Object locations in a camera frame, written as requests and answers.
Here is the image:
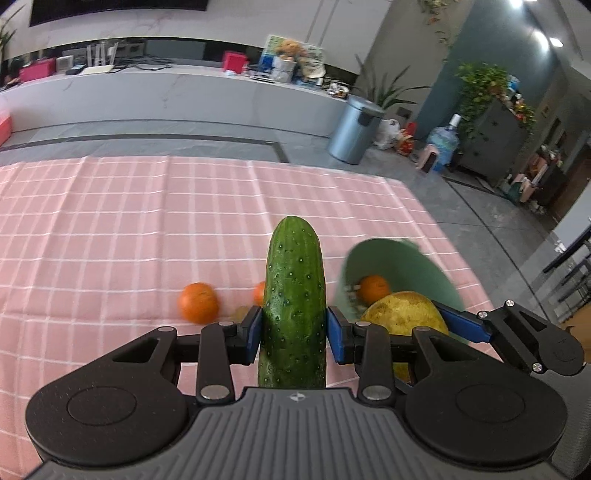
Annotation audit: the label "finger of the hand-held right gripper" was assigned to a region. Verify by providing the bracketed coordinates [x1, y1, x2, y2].
[431, 299, 555, 376]

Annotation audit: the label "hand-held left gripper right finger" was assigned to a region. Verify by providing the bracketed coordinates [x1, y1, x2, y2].
[326, 305, 481, 401]

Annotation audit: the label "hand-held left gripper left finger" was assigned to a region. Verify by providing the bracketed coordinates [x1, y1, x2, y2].
[111, 305, 264, 401]

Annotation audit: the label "yellow-green pomelo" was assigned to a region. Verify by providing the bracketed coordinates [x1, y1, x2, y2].
[360, 291, 451, 384]

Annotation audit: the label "green cucumber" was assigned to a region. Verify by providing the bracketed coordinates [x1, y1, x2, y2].
[257, 215, 328, 389]

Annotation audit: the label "green plastic bowl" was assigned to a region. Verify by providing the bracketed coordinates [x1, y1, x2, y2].
[341, 237, 467, 346]

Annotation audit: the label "small pink heater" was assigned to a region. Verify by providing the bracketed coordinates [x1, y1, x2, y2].
[419, 145, 441, 175]

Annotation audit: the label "pink checked tablecloth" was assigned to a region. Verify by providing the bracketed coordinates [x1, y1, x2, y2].
[0, 156, 492, 472]

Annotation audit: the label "blue water jug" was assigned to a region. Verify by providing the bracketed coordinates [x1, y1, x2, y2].
[427, 114, 462, 172]

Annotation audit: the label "grey drawer cabinet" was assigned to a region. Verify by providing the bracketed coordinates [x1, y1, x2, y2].
[461, 99, 529, 186]

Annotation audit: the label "red gift bag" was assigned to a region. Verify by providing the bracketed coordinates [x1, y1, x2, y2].
[396, 122, 417, 155]

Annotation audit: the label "white plastic bag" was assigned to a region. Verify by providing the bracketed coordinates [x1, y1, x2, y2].
[373, 119, 402, 151]

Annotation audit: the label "grey metal trash can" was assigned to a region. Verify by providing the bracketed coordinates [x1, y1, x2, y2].
[328, 95, 386, 165]

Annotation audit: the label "green ivy plant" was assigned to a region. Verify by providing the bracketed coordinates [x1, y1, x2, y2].
[455, 62, 509, 136]

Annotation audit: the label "long-leaf potted plant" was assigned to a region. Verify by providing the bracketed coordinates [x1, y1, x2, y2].
[355, 54, 431, 121]

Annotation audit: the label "black white checkered box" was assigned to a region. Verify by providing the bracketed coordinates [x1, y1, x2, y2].
[325, 78, 352, 100]

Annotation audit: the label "white marble television console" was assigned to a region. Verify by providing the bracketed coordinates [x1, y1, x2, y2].
[0, 37, 352, 139]

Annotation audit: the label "white wrapped flower pot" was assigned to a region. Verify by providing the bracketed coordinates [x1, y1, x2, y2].
[271, 56, 297, 84]

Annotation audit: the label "red box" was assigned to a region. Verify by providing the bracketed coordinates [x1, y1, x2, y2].
[222, 51, 247, 75]

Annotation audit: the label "brown teddy bear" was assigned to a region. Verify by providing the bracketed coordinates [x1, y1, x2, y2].
[277, 40, 305, 61]

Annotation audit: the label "green landscape picture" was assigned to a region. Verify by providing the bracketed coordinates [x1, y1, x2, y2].
[264, 34, 325, 72]

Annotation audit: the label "hanging vine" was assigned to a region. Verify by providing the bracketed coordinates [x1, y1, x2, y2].
[418, 0, 454, 48]

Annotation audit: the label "white router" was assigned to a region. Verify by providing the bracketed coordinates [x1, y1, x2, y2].
[83, 41, 122, 75]

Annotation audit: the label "pink-red box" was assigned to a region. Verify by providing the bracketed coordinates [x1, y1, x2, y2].
[18, 59, 58, 85]

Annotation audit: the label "thin-leaf potted plant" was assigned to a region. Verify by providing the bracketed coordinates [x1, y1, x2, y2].
[0, 6, 23, 63]

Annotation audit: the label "black cables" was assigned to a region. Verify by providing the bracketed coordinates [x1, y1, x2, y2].
[117, 54, 195, 72]

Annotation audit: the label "black wall television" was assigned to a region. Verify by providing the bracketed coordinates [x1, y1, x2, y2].
[30, 0, 208, 13]

